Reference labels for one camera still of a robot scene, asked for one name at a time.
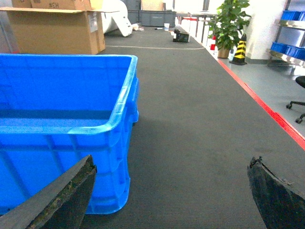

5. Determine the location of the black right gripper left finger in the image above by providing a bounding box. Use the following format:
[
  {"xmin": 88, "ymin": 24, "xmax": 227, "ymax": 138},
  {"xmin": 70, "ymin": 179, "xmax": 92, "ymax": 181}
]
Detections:
[{"xmin": 0, "ymin": 155, "xmax": 97, "ymax": 229}]

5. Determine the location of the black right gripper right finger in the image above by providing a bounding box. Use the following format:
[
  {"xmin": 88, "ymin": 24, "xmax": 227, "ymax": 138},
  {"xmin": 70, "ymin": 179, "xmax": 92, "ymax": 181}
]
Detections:
[{"xmin": 247, "ymin": 157, "xmax": 305, "ymax": 229}]

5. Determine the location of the large blue plastic crate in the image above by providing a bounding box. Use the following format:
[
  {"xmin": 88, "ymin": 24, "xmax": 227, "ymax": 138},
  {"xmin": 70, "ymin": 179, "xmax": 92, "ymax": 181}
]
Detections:
[{"xmin": 0, "ymin": 53, "xmax": 140, "ymax": 215}]

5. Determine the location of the blue bin lower shelf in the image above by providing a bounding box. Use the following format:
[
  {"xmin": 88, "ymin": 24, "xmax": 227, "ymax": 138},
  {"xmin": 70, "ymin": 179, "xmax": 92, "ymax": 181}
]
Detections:
[{"xmin": 271, "ymin": 42, "xmax": 305, "ymax": 60}]

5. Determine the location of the blue bin shelf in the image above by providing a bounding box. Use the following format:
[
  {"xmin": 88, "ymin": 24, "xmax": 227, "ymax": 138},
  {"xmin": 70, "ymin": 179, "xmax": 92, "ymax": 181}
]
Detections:
[
  {"xmin": 271, "ymin": 42, "xmax": 305, "ymax": 60},
  {"xmin": 281, "ymin": 10, "xmax": 305, "ymax": 21}
]

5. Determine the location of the metal shelf rack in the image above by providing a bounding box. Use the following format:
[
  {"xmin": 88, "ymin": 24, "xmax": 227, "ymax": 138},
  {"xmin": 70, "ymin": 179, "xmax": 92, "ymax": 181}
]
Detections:
[{"xmin": 267, "ymin": 0, "xmax": 305, "ymax": 68}]

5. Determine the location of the large open cardboard box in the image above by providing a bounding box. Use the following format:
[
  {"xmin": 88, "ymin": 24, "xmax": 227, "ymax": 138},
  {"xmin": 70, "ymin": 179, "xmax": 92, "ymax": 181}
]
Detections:
[{"xmin": 0, "ymin": 0, "xmax": 105, "ymax": 54}]

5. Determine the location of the blue bin upper shelf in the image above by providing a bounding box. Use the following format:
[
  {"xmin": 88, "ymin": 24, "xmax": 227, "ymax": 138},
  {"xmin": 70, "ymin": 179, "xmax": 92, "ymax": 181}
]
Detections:
[{"xmin": 281, "ymin": 10, "xmax": 305, "ymax": 21}]

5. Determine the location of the small black box on floor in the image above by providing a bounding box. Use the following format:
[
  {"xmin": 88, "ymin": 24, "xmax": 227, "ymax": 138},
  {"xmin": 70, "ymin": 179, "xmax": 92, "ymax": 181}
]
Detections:
[{"xmin": 173, "ymin": 29, "xmax": 190, "ymax": 43}]

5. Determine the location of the black office chair base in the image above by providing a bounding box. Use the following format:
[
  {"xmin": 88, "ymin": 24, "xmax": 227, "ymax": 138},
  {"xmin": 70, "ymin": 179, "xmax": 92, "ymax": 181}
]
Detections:
[{"xmin": 285, "ymin": 75, "xmax": 305, "ymax": 125}]

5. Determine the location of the yellow black traffic cone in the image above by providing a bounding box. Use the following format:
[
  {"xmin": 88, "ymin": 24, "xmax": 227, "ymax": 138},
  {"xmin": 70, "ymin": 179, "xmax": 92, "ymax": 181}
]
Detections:
[{"xmin": 229, "ymin": 34, "xmax": 247, "ymax": 65}]

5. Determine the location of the green potted plant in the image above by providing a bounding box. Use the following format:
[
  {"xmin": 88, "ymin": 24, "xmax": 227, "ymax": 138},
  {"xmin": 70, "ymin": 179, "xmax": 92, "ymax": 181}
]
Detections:
[{"xmin": 209, "ymin": 0, "xmax": 252, "ymax": 59}]

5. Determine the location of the white foam roll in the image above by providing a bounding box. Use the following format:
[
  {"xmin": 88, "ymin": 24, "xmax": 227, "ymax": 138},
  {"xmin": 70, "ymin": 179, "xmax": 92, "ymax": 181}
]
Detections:
[{"xmin": 101, "ymin": 0, "xmax": 132, "ymax": 37}]

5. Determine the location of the grey storage crate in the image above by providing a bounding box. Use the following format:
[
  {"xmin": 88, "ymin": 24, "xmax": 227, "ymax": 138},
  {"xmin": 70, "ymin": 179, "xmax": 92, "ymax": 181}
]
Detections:
[{"xmin": 128, "ymin": 10, "xmax": 177, "ymax": 27}]

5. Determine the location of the white plastic cup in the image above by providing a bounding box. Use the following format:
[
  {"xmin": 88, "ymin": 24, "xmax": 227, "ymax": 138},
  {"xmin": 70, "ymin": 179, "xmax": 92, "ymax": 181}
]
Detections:
[{"xmin": 163, "ymin": 23, "xmax": 170, "ymax": 31}]

